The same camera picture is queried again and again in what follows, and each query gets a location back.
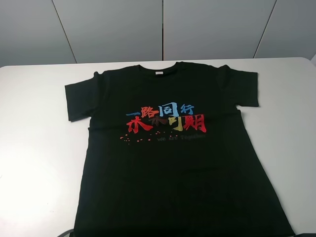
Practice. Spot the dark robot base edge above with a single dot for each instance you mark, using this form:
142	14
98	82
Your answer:
68	233

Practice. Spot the black printed t-shirt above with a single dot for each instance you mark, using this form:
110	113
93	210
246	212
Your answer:
169	156

